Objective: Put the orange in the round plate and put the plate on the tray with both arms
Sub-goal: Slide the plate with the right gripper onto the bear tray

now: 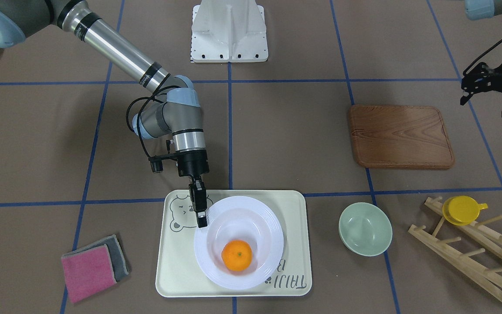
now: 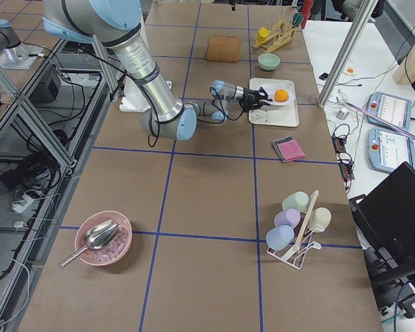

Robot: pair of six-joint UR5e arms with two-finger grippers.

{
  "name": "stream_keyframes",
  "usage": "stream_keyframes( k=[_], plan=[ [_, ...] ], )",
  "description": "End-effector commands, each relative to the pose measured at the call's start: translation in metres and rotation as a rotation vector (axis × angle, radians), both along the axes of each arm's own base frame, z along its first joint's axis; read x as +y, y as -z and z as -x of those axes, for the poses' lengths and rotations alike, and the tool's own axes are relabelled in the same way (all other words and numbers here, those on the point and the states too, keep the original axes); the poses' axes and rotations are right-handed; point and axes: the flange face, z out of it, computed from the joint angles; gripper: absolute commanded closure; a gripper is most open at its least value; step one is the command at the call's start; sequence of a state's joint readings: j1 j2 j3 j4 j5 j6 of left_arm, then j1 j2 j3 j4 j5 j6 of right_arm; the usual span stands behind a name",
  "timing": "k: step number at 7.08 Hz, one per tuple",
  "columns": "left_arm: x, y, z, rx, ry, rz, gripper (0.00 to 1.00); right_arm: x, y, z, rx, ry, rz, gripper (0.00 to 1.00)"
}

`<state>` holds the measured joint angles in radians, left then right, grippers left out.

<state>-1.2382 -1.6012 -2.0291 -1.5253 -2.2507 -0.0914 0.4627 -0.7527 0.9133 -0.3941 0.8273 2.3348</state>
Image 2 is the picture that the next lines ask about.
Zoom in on pink bowl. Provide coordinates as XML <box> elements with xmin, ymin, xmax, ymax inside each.
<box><xmin>75</xmin><ymin>210</ymin><xmax>132</xmax><ymax>266</ymax></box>

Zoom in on green ceramic bowl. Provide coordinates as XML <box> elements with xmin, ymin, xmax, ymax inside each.
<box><xmin>257</xmin><ymin>53</ymin><xmax>281</xmax><ymax>71</ymax></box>

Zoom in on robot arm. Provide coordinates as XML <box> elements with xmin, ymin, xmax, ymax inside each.
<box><xmin>43</xmin><ymin>1</ymin><xmax>269</xmax><ymax>141</ymax></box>

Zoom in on metal scoop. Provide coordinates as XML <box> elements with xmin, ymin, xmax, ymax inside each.
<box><xmin>59</xmin><ymin>219</ymin><xmax>120</xmax><ymax>268</ymax></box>

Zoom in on wooden dish rack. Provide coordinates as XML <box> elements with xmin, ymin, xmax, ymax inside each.
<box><xmin>252</xmin><ymin>9</ymin><xmax>299</xmax><ymax>53</ymax></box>

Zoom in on yellow mug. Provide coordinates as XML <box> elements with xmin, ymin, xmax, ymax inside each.
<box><xmin>255</xmin><ymin>27</ymin><xmax>270</xmax><ymax>44</ymax></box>

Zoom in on fried egg toy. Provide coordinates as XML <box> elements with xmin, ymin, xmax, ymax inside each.
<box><xmin>344</xmin><ymin>67</ymin><xmax>355</xmax><ymax>76</ymax></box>

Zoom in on black laptop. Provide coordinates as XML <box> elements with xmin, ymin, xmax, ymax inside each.
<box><xmin>350</xmin><ymin>162</ymin><xmax>415</xmax><ymax>287</ymax></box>

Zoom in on red cylinder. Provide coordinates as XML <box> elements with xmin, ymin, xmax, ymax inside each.
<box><xmin>302</xmin><ymin>0</ymin><xmax>314</xmax><ymax>21</ymax></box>

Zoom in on white round plate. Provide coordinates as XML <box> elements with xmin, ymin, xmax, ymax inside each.
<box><xmin>260</xmin><ymin>84</ymin><xmax>295</xmax><ymax>106</ymax></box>

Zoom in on beige plastic cup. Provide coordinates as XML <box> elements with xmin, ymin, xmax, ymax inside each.
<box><xmin>307</xmin><ymin>207</ymin><xmax>331</xmax><ymax>230</ymax></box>

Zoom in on blue plastic cup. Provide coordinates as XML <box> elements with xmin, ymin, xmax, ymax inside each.
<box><xmin>266</xmin><ymin>225</ymin><xmax>295</xmax><ymax>251</ymax></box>

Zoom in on wooden cutting board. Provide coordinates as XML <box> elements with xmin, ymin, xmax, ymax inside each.
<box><xmin>205</xmin><ymin>35</ymin><xmax>241</xmax><ymax>63</ymax></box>

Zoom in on white wire cup rack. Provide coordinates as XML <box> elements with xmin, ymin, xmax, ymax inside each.
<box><xmin>266</xmin><ymin>190</ymin><xmax>325</xmax><ymax>270</ymax></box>

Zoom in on teach pendant tablet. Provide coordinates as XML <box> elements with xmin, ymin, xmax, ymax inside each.
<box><xmin>366</xmin><ymin>92</ymin><xmax>413</xmax><ymax>130</ymax></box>
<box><xmin>367</xmin><ymin>127</ymin><xmax>415</xmax><ymax>173</ymax></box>

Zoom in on aluminium frame post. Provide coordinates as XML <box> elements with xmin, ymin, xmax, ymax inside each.
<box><xmin>317</xmin><ymin>1</ymin><xmax>384</xmax><ymax>108</ymax></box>

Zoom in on cream bear tray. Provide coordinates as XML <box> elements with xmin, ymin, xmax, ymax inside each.
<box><xmin>248</xmin><ymin>77</ymin><xmax>299</xmax><ymax>127</ymax></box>

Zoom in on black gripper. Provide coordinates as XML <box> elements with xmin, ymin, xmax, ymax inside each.
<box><xmin>229</xmin><ymin>0</ymin><xmax>271</xmax><ymax>112</ymax></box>

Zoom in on purple plastic cup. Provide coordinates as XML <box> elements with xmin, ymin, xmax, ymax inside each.
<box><xmin>274</xmin><ymin>208</ymin><xmax>301</xmax><ymax>228</ymax></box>

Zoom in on green plastic cup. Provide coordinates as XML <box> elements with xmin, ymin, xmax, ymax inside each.
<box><xmin>282</xmin><ymin>191</ymin><xmax>309</xmax><ymax>213</ymax></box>

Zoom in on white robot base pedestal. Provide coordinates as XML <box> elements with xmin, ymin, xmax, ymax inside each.
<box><xmin>119</xmin><ymin>0</ymin><xmax>172</xmax><ymax>114</ymax></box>

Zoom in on upper teach pendant tablet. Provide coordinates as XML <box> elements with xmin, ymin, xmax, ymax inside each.
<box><xmin>366</xmin><ymin>92</ymin><xmax>413</xmax><ymax>130</ymax></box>

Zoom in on dark green mug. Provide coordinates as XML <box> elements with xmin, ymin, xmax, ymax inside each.
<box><xmin>290</xmin><ymin>12</ymin><xmax>304</xmax><ymax>28</ymax></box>

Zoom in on orange fruit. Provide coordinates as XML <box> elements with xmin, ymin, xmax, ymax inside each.
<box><xmin>274</xmin><ymin>89</ymin><xmax>289</xmax><ymax>103</ymax></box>

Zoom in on pink grabber stick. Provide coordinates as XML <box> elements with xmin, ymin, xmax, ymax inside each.
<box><xmin>339</xmin><ymin>92</ymin><xmax>415</xmax><ymax>140</ymax></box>

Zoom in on lower teach pendant tablet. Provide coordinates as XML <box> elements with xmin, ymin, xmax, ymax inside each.
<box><xmin>367</xmin><ymin>127</ymin><xmax>415</xmax><ymax>173</ymax></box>

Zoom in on small black device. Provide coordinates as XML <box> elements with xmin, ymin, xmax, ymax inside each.
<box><xmin>319</xmin><ymin>73</ymin><xmax>329</xmax><ymax>80</ymax></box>

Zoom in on small metal cylinder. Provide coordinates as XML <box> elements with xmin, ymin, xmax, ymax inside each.
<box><xmin>336</xmin><ymin>107</ymin><xmax>349</xmax><ymax>120</ymax></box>

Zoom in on pink and grey cloths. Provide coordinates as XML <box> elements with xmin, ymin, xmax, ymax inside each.
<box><xmin>272</xmin><ymin>136</ymin><xmax>306</xmax><ymax>163</ymax></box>

